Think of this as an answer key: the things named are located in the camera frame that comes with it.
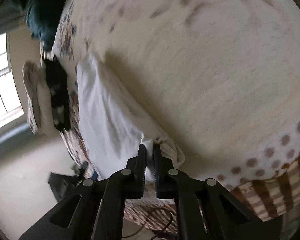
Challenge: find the white t-shirt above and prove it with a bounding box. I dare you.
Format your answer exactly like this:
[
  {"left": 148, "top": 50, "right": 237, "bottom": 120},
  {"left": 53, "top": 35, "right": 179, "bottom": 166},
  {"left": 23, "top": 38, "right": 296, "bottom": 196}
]
[{"left": 77, "top": 52, "right": 185, "bottom": 181}]

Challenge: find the cream folded garment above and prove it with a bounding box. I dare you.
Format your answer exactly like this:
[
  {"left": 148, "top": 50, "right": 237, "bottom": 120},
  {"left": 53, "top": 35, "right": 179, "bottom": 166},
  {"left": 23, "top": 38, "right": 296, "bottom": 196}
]
[{"left": 37, "top": 66, "right": 58, "bottom": 137}]

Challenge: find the floral bed cover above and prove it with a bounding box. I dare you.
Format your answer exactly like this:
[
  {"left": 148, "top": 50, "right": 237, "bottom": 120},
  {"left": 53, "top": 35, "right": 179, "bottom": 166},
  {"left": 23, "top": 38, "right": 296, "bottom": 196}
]
[{"left": 52, "top": 0, "right": 300, "bottom": 221}]

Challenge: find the black patterned folded garment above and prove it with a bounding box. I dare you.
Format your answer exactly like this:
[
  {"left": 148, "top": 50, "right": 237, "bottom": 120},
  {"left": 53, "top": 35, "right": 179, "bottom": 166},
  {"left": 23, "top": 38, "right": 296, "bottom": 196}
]
[{"left": 43, "top": 56, "right": 71, "bottom": 132}]

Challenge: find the window with bars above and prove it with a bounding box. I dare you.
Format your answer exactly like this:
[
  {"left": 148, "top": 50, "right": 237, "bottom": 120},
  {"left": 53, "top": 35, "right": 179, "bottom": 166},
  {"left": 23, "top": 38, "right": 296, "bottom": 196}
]
[{"left": 0, "top": 33, "right": 24, "bottom": 128}]

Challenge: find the dark teal blanket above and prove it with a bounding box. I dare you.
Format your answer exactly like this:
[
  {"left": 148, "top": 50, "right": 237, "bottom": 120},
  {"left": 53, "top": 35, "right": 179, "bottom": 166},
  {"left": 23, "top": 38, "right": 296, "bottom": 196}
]
[{"left": 25, "top": 0, "right": 66, "bottom": 52}]

